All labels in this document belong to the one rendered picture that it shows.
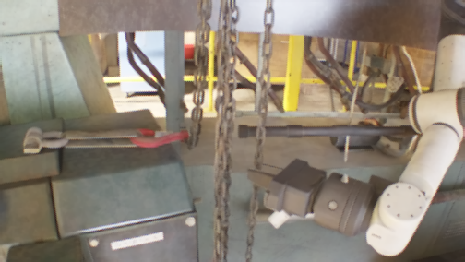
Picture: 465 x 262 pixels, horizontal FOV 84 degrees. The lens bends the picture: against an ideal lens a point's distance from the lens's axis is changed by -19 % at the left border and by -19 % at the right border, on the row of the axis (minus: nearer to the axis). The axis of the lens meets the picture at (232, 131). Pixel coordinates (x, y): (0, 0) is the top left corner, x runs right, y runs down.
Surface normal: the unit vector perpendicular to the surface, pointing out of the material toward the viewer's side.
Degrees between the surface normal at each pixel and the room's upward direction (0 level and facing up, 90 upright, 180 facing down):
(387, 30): 90
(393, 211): 25
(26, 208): 45
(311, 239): 90
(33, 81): 90
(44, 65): 90
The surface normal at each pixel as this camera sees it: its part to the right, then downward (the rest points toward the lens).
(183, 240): 0.43, 0.38
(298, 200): -0.59, 0.30
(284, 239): 0.10, 0.41
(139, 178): 0.33, -0.38
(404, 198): -0.21, -0.70
